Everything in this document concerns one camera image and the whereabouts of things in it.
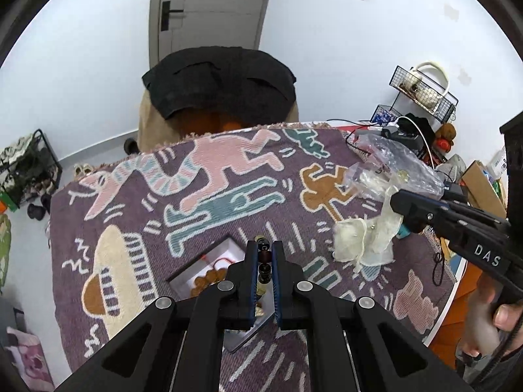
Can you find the clear plastic bag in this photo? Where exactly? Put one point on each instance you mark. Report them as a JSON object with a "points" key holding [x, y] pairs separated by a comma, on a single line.
{"points": [[392, 163]]}

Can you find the white translucent gloves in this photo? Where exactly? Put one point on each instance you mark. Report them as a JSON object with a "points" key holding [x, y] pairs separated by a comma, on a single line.
{"points": [[359, 237]]}

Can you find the pair of black slippers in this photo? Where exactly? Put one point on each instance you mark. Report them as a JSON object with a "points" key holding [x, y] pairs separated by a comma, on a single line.
{"points": [[39, 208]]}

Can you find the printed purple blanket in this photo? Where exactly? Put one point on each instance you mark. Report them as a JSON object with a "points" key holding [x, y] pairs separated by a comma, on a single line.
{"points": [[229, 171]]}

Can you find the brown plush toy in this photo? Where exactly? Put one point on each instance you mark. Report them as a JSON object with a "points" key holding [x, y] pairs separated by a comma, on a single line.
{"points": [[446, 134]]}

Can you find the green floor mat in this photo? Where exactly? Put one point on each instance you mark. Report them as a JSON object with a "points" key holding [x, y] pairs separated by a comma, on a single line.
{"points": [[4, 249]]}

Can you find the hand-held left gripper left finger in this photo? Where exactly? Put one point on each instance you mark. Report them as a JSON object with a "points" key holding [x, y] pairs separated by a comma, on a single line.
{"points": [[253, 261]]}

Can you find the grey door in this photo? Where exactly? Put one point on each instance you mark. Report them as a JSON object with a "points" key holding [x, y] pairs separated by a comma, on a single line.
{"points": [[216, 4]]}

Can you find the black shoe rack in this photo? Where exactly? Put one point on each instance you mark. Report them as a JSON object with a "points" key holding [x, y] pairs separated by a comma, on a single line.
{"points": [[28, 167]]}

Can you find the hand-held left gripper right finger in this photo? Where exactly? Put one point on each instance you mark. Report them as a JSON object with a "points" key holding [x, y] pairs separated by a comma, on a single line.
{"points": [[277, 265]]}

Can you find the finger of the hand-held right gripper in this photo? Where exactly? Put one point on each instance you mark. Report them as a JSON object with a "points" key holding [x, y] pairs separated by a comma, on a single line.
{"points": [[414, 212]]}

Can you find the tan chair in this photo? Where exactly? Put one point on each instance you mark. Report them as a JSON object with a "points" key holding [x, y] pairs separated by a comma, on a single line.
{"points": [[153, 130]]}

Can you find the person's right hand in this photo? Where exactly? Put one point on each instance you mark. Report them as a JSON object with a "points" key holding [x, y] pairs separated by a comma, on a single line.
{"points": [[480, 318]]}

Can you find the pink printed bag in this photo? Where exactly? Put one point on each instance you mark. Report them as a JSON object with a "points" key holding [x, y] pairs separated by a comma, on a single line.
{"points": [[30, 359]]}

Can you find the open cardboard box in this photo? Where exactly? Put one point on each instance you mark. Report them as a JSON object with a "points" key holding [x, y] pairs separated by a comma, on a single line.
{"points": [[484, 188]]}

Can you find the black square box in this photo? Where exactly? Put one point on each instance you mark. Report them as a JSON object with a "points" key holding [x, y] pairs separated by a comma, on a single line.
{"points": [[222, 251]]}

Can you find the black jacket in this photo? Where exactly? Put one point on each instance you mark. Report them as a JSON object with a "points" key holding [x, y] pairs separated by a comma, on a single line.
{"points": [[220, 77]]}

